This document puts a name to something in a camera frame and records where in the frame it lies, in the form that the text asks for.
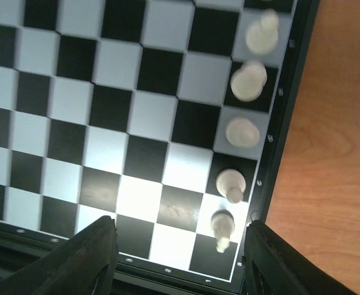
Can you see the black white chessboard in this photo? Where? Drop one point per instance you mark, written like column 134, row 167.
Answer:
column 119, row 108

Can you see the white knight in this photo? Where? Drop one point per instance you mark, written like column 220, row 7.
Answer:
column 222, row 225

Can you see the white queen piece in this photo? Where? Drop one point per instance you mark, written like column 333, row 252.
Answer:
column 242, row 133

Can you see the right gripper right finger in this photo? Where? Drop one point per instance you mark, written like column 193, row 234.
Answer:
column 273, row 266

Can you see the white king piece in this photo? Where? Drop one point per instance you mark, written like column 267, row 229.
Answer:
column 247, row 83

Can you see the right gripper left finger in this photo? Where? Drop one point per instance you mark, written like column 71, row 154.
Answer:
column 85, row 264

